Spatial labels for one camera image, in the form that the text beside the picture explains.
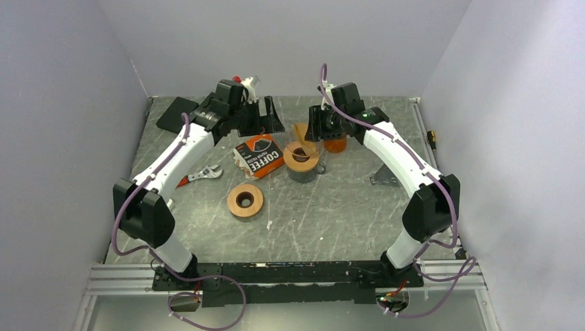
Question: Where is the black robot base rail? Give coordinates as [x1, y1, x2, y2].
[152, 260, 424, 308]

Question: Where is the wooden dripper ring holder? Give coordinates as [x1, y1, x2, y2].
[283, 141, 319, 172]

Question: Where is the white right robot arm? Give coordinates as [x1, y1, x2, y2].
[305, 80, 460, 286]

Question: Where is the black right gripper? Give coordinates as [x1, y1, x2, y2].
[305, 104, 347, 142]

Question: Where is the black network switch box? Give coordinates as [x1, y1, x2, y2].
[156, 97, 199, 134]

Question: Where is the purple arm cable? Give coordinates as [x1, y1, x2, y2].
[110, 112, 247, 331]
[319, 63, 479, 320]

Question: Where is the red handled adjustable wrench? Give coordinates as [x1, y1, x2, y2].
[177, 164, 224, 188]

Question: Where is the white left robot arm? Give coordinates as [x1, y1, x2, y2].
[110, 77, 284, 290]

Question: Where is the brown paper coffee filter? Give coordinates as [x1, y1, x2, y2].
[292, 123, 318, 157]

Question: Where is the grey glass pitcher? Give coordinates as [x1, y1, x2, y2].
[287, 162, 326, 183]

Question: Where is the orange glass with wooden band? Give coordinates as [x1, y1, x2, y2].
[323, 134, 347, 153]

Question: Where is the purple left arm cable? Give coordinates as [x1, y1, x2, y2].
[110, 112, 247, 331]

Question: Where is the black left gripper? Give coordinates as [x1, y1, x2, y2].
[230, 96, 285, 138]

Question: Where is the yellow black tool handle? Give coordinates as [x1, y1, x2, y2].
[426, 130, 437, 153]

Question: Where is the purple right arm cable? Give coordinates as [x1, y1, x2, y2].
[319, 63, 479, 320]

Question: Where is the orange coffee filter box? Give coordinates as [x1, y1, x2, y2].
[232, 134, 285, 180]

